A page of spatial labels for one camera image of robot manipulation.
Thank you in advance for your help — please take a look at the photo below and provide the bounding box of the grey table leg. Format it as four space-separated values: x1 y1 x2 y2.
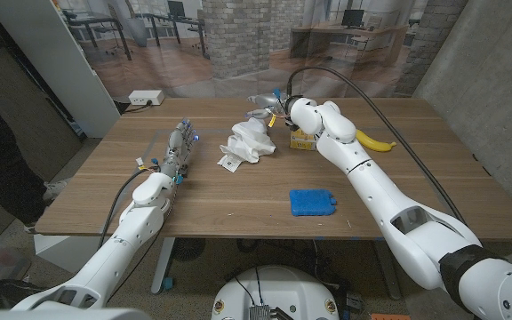
373 239 404 301
150 237 177 295

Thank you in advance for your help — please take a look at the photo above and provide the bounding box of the white towel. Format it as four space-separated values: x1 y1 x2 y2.
217 116 277 173

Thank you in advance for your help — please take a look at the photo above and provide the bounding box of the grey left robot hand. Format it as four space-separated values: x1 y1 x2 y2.
158 117 201 179

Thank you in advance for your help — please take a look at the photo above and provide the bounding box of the blue ice pack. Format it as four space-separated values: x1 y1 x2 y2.
288 188 338 218

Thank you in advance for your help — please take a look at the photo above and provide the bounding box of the yellow cardboard carton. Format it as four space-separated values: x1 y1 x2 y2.
289 127 319 152

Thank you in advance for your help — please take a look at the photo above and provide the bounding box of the yellow toy banana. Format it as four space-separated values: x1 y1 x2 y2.
355 128 398 154

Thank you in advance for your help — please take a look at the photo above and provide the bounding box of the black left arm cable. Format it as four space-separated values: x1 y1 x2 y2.
97 165 160 251

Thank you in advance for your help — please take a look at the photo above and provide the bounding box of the black round floor object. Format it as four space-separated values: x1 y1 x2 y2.
171 237 207 263

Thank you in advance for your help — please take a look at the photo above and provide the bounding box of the white upright panel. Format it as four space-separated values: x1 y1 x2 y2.
0 0 122 139

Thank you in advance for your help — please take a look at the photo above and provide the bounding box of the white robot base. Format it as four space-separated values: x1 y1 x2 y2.
211 265 340 320

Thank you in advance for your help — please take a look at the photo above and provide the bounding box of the white power strip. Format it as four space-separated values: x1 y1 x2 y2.
128 90 165 107

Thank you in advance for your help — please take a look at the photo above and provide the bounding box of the white robot torso edge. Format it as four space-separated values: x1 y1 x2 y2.
0 308 151 320

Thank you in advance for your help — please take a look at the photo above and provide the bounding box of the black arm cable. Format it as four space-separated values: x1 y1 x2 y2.
97 165 160 251
285 66 468 226

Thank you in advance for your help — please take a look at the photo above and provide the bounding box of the black power strip cord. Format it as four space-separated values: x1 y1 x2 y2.
113 100 154 115

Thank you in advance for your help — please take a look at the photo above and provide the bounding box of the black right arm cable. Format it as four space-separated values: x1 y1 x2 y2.
285 66 468 226

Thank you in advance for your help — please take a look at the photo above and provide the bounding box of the printed office backdrop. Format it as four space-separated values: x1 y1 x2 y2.
53 0 468 100

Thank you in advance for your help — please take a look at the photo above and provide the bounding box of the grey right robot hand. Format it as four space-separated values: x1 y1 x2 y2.
246 92 293 121

